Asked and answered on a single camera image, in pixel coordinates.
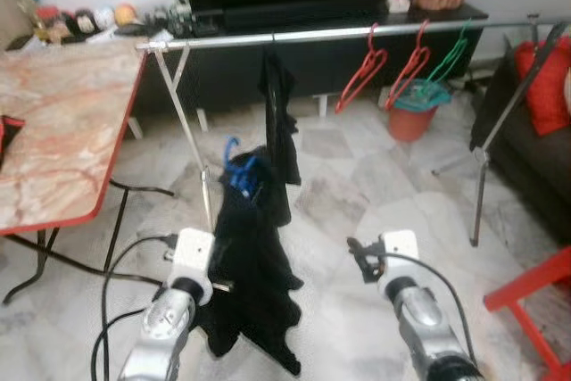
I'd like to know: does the orange plush ball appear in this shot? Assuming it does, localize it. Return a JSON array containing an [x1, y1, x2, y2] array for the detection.
[[114, 3, 139, 27]]

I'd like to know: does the red black plush ball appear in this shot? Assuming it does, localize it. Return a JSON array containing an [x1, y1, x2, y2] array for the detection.
[[36, 6, 63, 43]]

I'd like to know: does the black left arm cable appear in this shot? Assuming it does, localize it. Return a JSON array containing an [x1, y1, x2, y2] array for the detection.
[[89, 235, 179, 381]]

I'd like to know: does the blue plastic hanger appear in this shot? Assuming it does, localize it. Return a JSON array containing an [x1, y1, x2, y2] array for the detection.
[[221, 137, 261, 201]]

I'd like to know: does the green bin liner bag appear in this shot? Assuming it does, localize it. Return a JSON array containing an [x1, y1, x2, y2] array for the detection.
[[393, 79, 452, 114]]

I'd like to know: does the black TV cabinet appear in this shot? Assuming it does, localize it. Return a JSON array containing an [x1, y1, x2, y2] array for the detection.
[[114, 4, 490, 119]]

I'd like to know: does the silver metal clothes rack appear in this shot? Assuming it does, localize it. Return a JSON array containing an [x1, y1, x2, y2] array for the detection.
[[137, 17, 571, 248]]

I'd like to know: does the green circuit board device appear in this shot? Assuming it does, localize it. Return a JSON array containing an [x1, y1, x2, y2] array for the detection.
[[147, 2, 193, 36]]

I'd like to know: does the red plastic waste bin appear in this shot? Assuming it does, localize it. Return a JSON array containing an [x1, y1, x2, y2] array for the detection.
[[386, 80, 451, 144]]

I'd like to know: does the white plush ball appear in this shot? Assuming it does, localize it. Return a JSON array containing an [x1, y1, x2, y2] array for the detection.
[[94, 6, 117, 29]]

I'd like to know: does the red cushion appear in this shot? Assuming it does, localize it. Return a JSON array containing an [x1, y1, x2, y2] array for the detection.
[[515, 37, 571, 137]]

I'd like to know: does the grey fabric sofa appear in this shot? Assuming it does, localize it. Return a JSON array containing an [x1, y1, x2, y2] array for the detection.
[[470, 33, 571, 244]]

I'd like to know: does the red plastic stool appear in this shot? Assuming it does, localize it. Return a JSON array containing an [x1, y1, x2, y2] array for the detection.
[[484, 247, 571, 381]]

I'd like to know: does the green plastic hanger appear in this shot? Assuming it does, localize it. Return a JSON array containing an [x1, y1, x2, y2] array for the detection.
[[423, 22, 472, 87]]

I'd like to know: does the black soundbar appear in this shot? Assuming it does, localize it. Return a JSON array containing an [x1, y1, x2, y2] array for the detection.
[[219, 2, 393, 29]]

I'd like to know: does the black garment on black hanger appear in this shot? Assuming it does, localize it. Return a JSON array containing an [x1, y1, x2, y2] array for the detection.
[[259, 49, 302, 228]]

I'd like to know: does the red plastic hanger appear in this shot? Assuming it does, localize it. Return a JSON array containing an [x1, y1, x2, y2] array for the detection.
[[385, 21, 433, 112], [334, 24, 390, 115]]

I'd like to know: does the black garment with green print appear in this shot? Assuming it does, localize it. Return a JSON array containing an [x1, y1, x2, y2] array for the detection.
[[196, 143, 306, 377]]

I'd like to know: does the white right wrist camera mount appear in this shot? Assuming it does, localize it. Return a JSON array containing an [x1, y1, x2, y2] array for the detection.
[[379, 230, 420, 286]]

